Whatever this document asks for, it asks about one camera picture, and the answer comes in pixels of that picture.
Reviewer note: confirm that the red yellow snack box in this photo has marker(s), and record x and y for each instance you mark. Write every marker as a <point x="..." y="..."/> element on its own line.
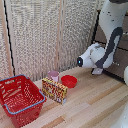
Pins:
<point x="54" y="90"/>

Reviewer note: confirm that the pink cup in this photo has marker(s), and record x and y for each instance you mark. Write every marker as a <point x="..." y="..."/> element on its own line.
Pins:
<point x="53" y="75"/>

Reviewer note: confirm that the red bowl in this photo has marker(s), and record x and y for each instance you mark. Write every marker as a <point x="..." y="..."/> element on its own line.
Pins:
<point x="69" y="81"/>

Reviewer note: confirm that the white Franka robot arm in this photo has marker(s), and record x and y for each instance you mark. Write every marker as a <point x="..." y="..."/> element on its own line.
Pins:
<point x="110" y="30"/>

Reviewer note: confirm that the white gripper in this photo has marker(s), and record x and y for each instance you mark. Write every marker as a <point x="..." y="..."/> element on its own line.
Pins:
<point x="97" y="71"/>

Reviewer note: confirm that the red plastic shopping basket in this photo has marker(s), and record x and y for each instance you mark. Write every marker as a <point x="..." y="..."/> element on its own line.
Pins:
<point x="20" y="100"/>

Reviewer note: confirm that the beige woven folding screen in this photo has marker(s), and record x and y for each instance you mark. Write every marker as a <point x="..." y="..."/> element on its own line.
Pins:
<point x="30" y="36"/>

